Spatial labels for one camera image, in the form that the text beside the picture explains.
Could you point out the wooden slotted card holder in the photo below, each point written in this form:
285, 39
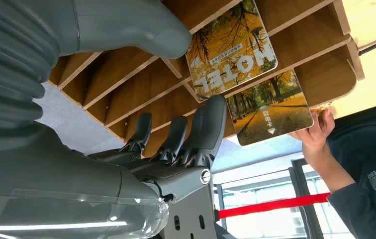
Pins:
135, 85

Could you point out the dark window frame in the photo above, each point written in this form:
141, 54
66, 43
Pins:
303, 198

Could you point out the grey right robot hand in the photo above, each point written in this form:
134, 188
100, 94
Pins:
59, 171

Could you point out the person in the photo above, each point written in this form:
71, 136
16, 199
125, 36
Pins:
369, 158

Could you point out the red barrier belt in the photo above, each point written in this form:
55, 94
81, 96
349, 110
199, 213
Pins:
273, 205

